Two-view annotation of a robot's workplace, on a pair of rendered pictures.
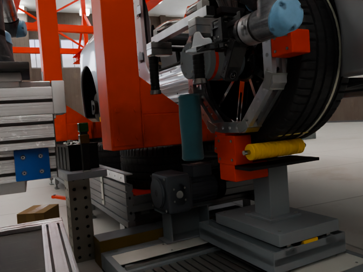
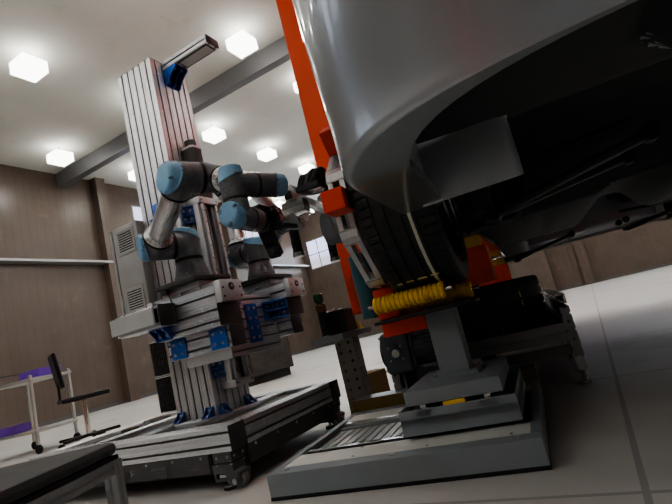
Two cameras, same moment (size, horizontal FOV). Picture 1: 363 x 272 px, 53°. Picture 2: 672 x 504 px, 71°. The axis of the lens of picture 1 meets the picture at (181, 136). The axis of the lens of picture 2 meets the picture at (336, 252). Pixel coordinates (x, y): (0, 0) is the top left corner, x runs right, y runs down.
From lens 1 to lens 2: 1.43 m
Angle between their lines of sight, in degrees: 50
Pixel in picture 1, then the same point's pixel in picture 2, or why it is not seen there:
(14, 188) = (226, 355)
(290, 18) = (225, 219)
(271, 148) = (394, 299)
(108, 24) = not seen: hidden behind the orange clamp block
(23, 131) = (204, 317)
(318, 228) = (463, 386)
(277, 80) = (346, 236)
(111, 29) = not seen: hidden behind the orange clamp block
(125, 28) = not seen: hidden behind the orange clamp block
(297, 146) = (429, 291)
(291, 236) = (420, 395)
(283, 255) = (412, 415)
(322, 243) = (474, 406)
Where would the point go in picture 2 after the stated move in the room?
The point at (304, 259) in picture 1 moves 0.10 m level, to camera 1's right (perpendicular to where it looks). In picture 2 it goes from (447, 424) to (474, 424)
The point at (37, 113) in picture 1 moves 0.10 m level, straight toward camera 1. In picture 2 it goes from (208, 304) to (190, 306)
